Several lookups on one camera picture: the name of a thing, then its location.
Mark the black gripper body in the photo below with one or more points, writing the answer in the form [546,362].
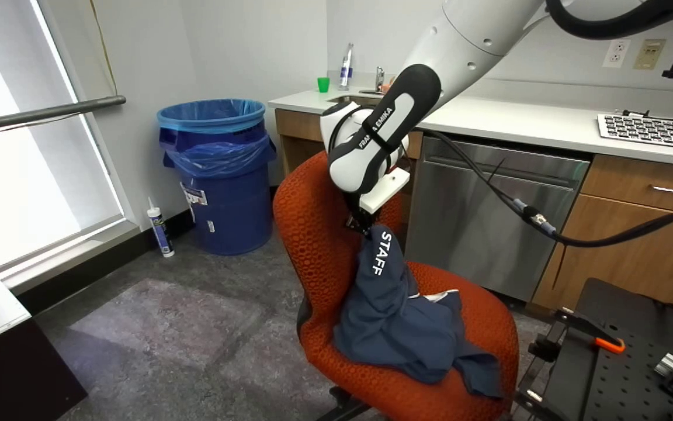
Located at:
[357,221]

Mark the navy blue staff shirt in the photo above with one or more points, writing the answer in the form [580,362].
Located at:
[397,328]

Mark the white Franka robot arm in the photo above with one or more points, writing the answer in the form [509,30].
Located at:
[461,39]

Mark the orange mesh office chair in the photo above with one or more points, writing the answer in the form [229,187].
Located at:
[313,234]

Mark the wooden sink cabinet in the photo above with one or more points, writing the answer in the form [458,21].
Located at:
[296,124]

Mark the blue plastic trash bin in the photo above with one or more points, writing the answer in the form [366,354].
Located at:
[232,211]

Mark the stainless steel dishwasher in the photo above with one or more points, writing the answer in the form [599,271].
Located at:
[491,225]

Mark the green plastic cup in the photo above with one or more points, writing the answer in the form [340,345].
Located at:
[323,85]

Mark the blue plastic bin liner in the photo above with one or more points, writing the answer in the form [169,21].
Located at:
[211,117]

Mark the white kitchen countertop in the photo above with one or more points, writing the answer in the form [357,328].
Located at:
[508,117]

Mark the white tube bottle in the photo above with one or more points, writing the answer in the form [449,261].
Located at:
[161,238]

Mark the wooden drawer cabinet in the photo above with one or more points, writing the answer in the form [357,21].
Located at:
[625,266]

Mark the white computer keyboard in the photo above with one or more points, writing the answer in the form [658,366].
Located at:
[647,133]

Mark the black perforated mounting table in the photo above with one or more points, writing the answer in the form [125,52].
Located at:
[625,390]

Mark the white-topped black desk cabinet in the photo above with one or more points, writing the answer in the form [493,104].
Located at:
[10,376]

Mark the white wall outlet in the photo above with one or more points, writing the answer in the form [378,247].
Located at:
[614,52]

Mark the beige wall switch plate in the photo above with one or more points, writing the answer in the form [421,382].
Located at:
[647,54]

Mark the grey horizontal metal rail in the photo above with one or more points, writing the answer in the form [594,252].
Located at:
[39,116]

